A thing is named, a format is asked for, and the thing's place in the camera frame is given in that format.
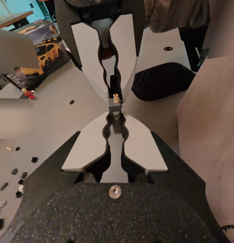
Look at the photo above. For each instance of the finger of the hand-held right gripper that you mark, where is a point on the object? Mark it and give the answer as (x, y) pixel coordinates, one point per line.
(126, 47)
(86, 53)

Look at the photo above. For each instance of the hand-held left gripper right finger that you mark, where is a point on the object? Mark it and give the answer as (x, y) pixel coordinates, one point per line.
(145, 150)

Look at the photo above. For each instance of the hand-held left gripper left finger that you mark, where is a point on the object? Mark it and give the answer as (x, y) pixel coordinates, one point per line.
(86, 150)

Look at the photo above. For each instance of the grey axle brick assembly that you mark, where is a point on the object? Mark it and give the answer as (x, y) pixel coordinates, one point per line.
(115, 112)

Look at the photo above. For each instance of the person's right forearm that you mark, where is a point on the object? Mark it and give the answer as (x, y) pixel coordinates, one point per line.
(175, 13)

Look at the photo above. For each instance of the black desk grommet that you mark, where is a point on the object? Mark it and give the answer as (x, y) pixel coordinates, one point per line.
(168, 48)

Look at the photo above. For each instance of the wood-edged office desk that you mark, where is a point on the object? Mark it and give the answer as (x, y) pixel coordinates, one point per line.
(14, 19)

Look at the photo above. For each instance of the black toy car box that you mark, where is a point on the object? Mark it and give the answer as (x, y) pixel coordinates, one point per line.
(50, 53)

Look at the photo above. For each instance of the small black square plate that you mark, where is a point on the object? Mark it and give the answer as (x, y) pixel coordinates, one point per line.
(71, 102)

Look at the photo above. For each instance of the scattered small brick pieces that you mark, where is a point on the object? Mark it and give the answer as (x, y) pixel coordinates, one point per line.
(34, 159)

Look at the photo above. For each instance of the white toy helmet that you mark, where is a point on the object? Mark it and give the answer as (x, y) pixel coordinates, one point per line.
(33, 92)

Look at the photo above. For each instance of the red toy minifigure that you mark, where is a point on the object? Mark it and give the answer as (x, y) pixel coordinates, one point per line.
(30, 95)

